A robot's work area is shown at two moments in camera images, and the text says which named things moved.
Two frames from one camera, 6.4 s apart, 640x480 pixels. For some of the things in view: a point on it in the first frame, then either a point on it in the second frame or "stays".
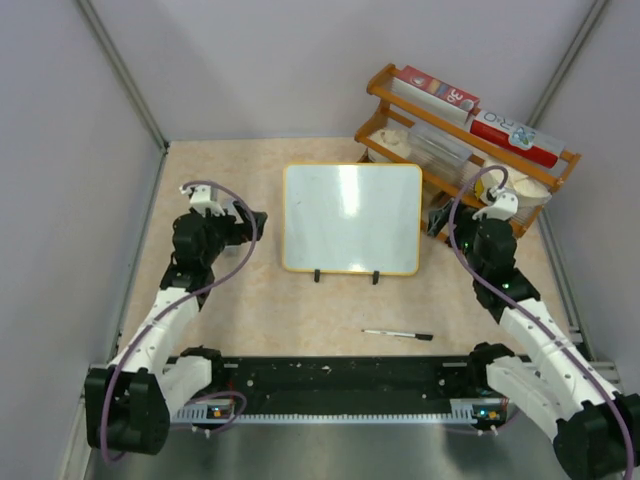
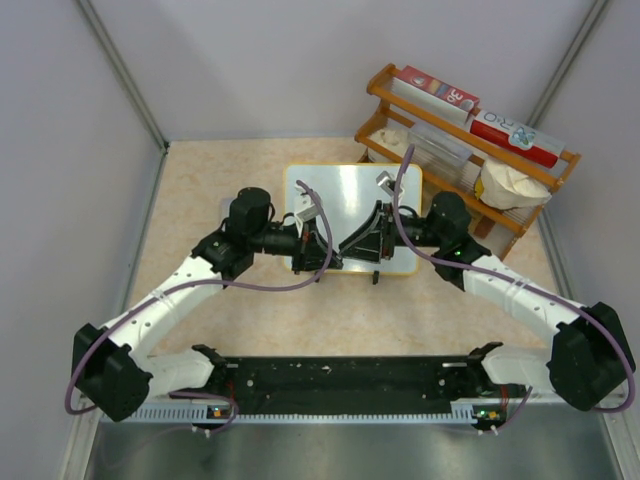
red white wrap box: (517, 138) stays
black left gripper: (241, 232) to (312, 252)
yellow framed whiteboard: (352, 218) stays
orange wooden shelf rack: (415, 131) stays
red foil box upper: (447, 99) stays
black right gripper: (462, 218) to (375, 240)
